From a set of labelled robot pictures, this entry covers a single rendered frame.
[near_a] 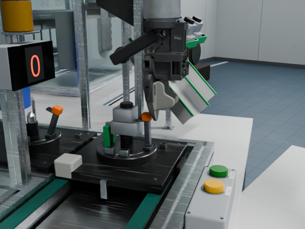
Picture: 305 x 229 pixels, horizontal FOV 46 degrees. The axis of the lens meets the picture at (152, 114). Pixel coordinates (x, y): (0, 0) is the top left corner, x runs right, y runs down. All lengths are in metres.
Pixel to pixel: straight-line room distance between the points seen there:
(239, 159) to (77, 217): 0.57
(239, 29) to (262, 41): 0.65
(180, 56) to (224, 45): 8.54
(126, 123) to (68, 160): 0.15
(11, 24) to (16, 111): 0.16
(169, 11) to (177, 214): 0.38
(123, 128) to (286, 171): 0.50
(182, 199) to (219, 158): 0.45
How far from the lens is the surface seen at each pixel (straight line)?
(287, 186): 1.00
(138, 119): 0.79
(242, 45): 9.04
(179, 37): 0.72
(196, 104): 1.10
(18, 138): 0.71
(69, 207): 0.76
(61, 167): 0.79
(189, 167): 0.80
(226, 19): 9.19
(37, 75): 0.67
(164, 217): 0.63
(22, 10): 0.65
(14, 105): 0.69
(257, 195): 0.93
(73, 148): 0.90
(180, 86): 1.11
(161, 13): 0.71
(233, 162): 1.09
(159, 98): 0.75
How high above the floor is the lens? 1.30
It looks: 17 degrees down
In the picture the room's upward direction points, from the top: straight up
